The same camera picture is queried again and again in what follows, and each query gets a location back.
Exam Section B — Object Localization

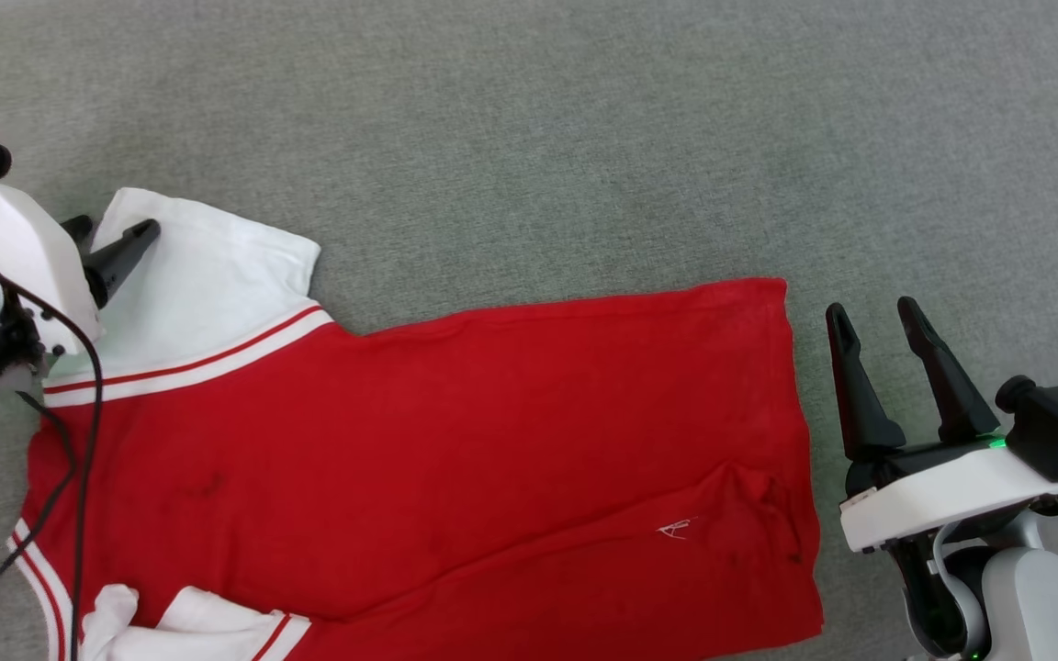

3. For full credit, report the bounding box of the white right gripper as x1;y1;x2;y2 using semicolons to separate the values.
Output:
825;296;1058;554

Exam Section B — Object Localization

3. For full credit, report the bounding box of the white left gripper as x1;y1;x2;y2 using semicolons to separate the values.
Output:
0;173;163;414

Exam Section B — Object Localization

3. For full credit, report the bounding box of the red shirt with white sleeves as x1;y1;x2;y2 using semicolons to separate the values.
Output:
7;187;826;661

